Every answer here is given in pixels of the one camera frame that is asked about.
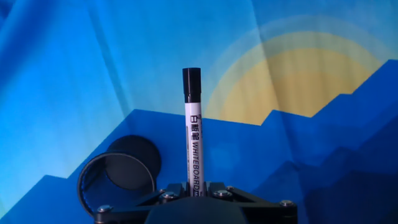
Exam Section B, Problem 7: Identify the white black whiteboard marker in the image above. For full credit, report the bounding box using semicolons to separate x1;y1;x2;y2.
182;67;206;197

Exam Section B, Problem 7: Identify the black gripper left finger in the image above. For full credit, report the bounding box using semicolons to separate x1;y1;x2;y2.
94;182;191;224

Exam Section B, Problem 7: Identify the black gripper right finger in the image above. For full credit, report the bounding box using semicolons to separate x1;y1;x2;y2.
205;182;299;224

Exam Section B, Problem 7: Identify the blue mountain print cloth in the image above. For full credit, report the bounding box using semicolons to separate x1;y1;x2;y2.
0;0;398;224

